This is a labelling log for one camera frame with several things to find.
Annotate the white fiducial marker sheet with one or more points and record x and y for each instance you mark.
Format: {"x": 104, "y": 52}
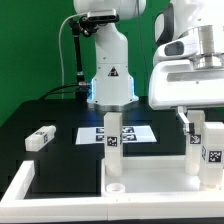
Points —
{"x": 131, "y": 134}

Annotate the black camera stand pole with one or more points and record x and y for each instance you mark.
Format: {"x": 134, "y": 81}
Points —
{"x": 83, "y": 88}

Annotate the white desk top tray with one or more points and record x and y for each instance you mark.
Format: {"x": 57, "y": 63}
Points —
{"x": 156, "y": 178}

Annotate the white U-shaped obstacle frame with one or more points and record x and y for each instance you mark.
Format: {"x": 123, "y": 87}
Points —
{"x": 16, "y": 208}

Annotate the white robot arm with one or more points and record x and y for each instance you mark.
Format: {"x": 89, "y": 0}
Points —
{"x": 112, "y": 86}

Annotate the grey camera on stand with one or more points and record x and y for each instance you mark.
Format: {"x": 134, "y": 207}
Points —
{"x": 101, "y": 16}

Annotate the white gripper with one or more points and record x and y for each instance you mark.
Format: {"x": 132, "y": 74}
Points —
{"x": 175, "y": 84}

